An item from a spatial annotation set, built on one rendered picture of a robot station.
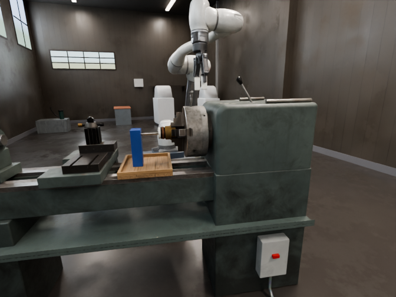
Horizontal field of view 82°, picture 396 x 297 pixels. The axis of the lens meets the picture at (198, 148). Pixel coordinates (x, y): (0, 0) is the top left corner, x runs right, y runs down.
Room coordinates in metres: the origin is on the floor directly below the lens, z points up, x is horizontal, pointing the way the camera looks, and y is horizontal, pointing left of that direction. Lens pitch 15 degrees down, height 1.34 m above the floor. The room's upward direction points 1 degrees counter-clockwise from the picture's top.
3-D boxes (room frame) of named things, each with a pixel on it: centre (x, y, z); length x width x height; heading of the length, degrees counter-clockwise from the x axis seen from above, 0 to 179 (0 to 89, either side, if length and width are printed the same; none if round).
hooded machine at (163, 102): (8.95, 1.31, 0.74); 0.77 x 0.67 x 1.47; 20
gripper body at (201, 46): (1.26, -0.02, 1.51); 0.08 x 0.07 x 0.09; 22
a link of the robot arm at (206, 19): (1.27, -0.03, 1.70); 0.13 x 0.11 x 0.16; 109
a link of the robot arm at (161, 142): (2.01, 0.27, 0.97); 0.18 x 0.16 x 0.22; 109
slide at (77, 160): (1.32, 0.64, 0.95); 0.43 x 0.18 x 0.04; 9
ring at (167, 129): (1.38, 0.18, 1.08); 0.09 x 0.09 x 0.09; 9
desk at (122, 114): (9.48, 3.10, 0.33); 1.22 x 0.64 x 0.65; 19
